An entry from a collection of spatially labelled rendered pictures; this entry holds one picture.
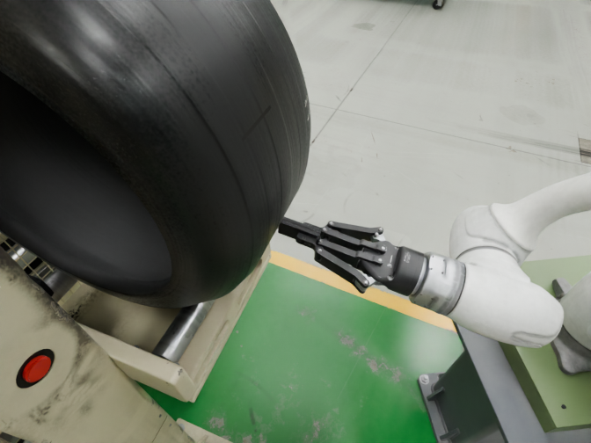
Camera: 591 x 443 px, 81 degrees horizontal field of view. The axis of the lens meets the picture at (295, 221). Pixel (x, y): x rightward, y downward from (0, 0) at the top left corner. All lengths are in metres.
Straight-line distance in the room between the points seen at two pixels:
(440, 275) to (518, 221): 0.19
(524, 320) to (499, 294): 0.05
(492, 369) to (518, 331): 0.39
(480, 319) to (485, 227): 0.17
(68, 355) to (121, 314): 0.30
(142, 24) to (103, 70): 0.05
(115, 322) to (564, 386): 0.96
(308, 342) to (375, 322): 0.33
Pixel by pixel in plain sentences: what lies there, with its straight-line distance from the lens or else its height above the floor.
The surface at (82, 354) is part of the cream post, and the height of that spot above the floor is 1.01.
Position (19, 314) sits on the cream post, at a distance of 0.48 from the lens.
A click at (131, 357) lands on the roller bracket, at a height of 0.95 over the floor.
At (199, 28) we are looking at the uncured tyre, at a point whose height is 1.37.
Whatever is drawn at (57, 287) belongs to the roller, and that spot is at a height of 0.91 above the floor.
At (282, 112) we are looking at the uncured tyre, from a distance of 0.43.
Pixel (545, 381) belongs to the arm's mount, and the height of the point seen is 0.70.
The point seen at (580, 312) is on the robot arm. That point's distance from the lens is 0.94.
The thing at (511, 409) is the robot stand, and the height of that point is 0.65.
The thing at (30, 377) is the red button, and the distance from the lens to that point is 0.53.
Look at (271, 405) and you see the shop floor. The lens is 1.53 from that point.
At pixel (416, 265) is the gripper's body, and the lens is 0.56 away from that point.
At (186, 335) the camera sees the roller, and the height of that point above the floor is 0.91.
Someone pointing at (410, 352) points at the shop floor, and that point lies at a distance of 1.67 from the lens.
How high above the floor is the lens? 1.48
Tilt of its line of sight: 47 degrees down
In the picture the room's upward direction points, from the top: straight up
